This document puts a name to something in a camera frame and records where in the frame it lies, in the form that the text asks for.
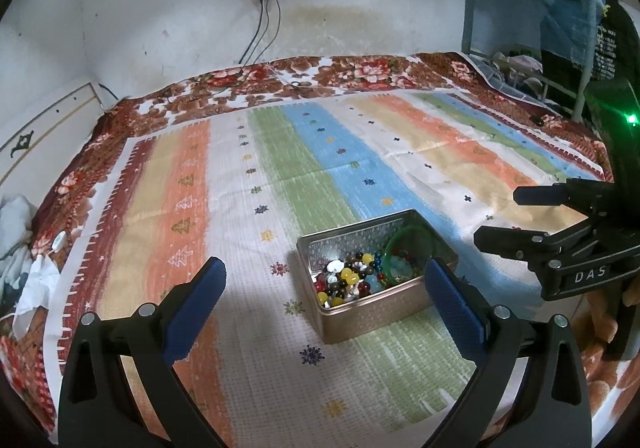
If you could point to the blue hanging cloth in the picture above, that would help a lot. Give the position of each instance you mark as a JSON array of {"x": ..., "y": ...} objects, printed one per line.
[{"x": 565, "y": 18}]

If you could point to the small black object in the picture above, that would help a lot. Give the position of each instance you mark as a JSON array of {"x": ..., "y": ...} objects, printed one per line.
[{"x": 537, "y": 119}]

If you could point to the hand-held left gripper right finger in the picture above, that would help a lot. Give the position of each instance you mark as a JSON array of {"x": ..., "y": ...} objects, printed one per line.
[{"x": 455, "y": 308}]

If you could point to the striped woven mat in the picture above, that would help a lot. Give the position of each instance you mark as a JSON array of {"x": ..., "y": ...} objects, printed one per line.
[{"x": 300, "y": 153}]

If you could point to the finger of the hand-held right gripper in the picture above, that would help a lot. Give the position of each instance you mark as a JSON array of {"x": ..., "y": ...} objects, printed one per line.
[
  {"x": 510, "y": 240},
  {"x": 540, "y": 195}
]

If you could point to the pile of colourful beads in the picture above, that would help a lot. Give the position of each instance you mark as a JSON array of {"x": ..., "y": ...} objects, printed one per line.
[{"x": 346, "y": 275}]

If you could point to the grey cloth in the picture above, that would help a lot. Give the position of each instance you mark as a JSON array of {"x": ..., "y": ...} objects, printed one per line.
[{"x": 12, "y": 228}]

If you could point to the white headboard panel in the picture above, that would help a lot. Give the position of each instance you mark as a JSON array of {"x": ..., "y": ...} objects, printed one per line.
[{"x": 50, "y": 123}]

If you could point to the green jade bangle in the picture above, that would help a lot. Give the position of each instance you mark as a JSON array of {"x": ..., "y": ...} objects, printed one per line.
[{"x": 389, "y": 248}]

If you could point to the metal clothes rack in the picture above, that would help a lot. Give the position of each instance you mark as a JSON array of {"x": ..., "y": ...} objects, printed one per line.
[{"x": 470, "y": 3}]

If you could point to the pile of clothes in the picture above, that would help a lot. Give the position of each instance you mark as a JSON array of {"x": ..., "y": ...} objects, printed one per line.
[{"x": 520, "y": 73}]

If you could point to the black printed shirt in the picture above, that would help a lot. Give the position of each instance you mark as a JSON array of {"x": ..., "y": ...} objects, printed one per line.
[{"x": 610, "y": 48}]

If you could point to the metal tin box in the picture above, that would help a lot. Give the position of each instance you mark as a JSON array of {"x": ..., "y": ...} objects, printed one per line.
[{"x": 360, "y": 318}]

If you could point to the white cloth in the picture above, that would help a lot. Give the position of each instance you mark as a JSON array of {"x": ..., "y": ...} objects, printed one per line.
[{"x": 35, "y": 288}]

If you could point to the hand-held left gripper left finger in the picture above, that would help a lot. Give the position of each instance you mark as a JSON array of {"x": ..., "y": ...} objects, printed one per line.
[{"x": 195, "y": 308}]

